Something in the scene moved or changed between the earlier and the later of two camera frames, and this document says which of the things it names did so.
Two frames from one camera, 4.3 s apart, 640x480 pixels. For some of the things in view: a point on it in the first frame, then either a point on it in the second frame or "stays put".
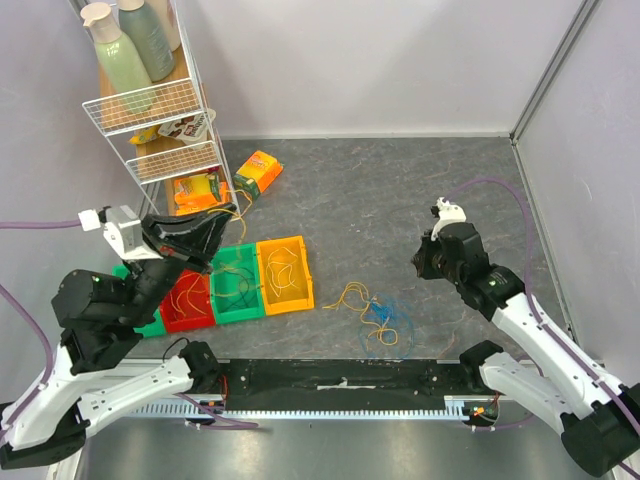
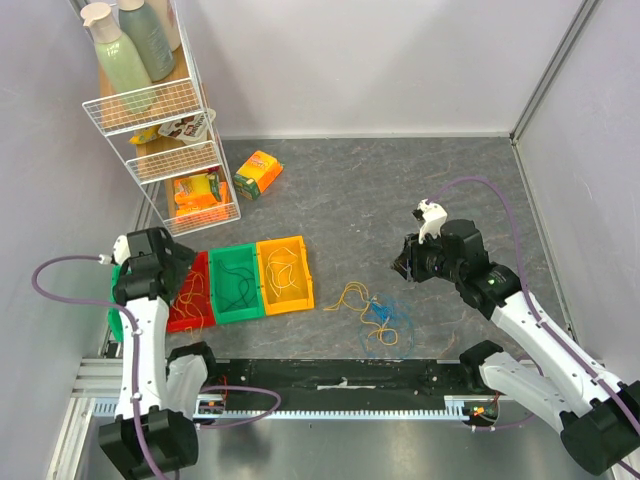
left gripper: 197,249 → 182,258
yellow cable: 362,310 → 359,308
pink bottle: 165,12 stays put
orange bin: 285,278 stays put
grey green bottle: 144,30 stays put
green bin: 236,283 stays put
